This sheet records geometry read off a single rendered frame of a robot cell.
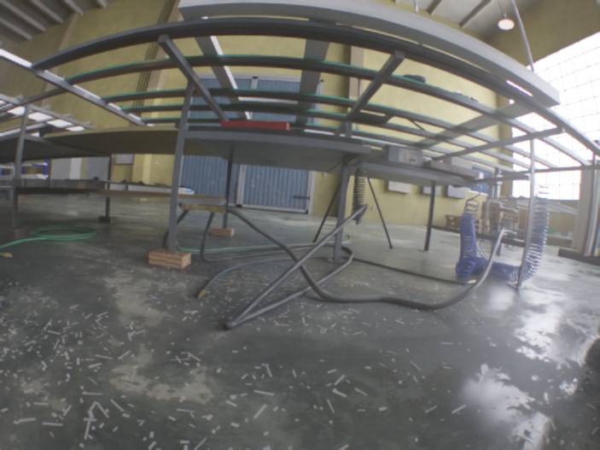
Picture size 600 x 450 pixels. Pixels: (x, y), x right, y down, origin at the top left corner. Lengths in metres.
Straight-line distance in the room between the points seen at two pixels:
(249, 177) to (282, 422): 7.00
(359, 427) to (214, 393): 0.23
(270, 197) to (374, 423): 6.91
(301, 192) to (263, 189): 1.06
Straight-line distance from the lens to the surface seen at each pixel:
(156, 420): 0.41
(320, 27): 0.84
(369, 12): 0.85
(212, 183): 7.43
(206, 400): 0.43
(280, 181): 7.14
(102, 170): 9.48
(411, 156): 1.58
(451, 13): 11.90
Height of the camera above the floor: 0.30
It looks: 5 degrees down
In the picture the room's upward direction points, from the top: 5 degrees clockwise
